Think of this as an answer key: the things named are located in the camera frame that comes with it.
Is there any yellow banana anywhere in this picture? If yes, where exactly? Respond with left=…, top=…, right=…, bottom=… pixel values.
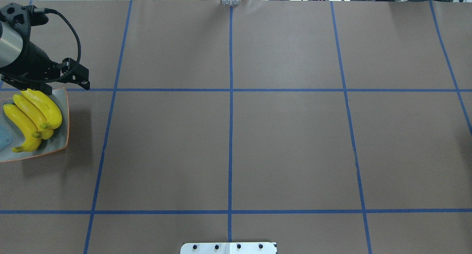
left=3, top=104, right=42, bottom=153
left=21, top=89, right=63, bottom=129
left=13, top=93, right=54, bottom=140

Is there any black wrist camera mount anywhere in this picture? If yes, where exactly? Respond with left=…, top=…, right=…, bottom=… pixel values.
left=0, top=3, right=49, bottom=40

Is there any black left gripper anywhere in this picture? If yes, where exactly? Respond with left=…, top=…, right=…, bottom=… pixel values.
left=1, top=40, right=90, bottom=95

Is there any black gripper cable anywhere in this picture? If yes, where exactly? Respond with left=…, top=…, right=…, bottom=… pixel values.
left=33, top=8, right=81, bottom=81

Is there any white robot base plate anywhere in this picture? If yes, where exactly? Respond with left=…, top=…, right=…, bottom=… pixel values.
left=180, top=242, right=278, bottom=254

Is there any blue square ceramic plate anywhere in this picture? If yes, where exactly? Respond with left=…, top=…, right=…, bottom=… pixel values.
left=0, top=87, right=70, bottom=163

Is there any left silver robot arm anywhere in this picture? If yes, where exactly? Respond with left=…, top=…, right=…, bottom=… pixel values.
left=0, top=22, right=90, bottom=95

